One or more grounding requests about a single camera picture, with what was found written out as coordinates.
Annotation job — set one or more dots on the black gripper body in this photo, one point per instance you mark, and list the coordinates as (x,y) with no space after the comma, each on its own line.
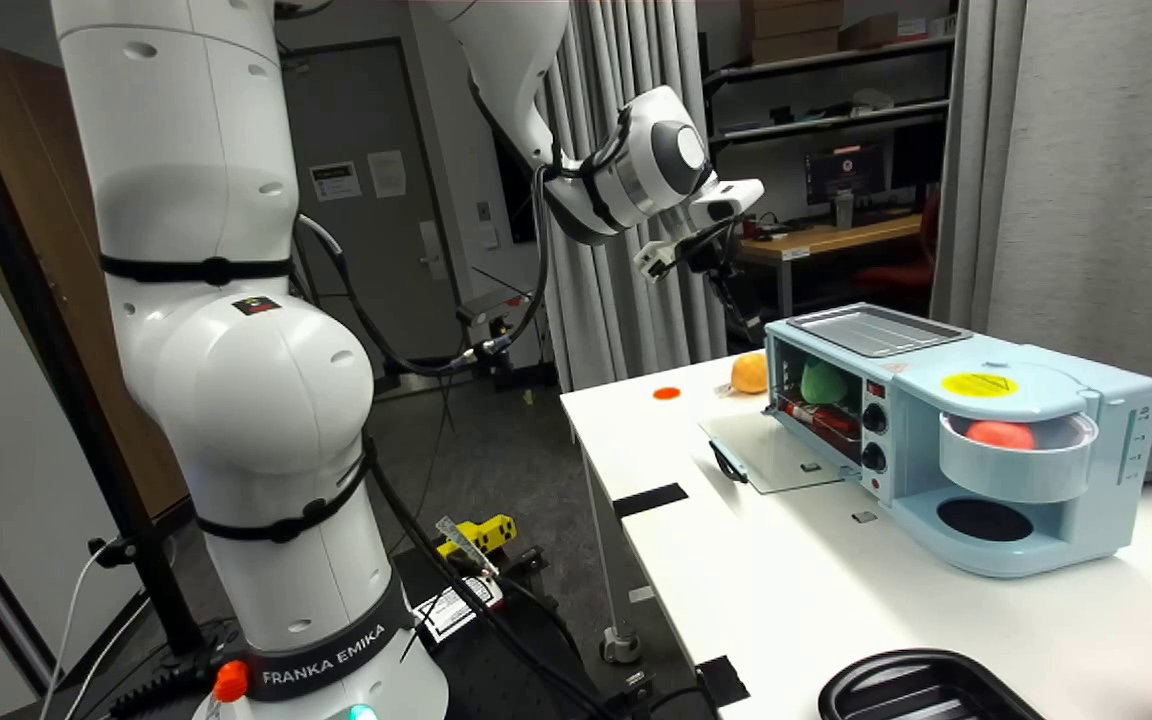
(714,255)

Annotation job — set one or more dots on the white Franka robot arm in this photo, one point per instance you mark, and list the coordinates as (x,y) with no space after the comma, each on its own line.
(240,401)

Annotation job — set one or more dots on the gray door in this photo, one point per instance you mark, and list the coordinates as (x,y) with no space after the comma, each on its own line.
(391,200)

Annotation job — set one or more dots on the light blue toy oven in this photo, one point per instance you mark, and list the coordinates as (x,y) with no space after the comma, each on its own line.
(1071,506)

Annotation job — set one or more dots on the orange pineapple plush toy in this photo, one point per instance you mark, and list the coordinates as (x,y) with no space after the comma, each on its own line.
(751,374)

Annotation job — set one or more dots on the green pear toy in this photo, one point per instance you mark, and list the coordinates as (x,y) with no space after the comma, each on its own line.
(824,387)

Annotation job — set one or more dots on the wooden desk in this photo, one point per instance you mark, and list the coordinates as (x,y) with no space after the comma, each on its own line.
(830,240)

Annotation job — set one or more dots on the white curtain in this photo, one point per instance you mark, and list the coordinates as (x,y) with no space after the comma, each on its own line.
(602,323)

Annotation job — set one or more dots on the red toy food piece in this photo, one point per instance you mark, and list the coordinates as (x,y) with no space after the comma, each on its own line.
(839,424)

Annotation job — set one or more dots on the dark storage shelf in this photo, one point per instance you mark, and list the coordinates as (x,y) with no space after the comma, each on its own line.
(840,93)

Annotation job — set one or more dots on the large black tape strip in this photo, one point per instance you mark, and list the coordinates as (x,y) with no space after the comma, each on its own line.
(648,501)

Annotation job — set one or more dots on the yellow round toy disc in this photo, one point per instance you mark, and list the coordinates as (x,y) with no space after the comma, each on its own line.
(977,387)

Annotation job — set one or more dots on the red round toy piece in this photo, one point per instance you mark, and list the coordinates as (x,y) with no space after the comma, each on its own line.
(997,432)

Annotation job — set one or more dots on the yellow hand tool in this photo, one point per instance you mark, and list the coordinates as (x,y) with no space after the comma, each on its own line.
(478,539)

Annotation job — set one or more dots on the gray curtain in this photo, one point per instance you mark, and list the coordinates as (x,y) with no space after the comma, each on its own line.
(1111,200)

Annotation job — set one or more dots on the black plastic tray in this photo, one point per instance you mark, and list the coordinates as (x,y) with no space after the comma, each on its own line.
(919,684)

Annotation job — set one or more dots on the white paper label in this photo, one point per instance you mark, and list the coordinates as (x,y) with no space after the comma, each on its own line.
(448,605)

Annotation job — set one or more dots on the orange capped white bottle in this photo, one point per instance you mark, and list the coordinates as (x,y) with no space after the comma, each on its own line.
(227,684)

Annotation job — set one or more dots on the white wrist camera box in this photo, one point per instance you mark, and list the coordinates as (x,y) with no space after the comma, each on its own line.
(727,200)

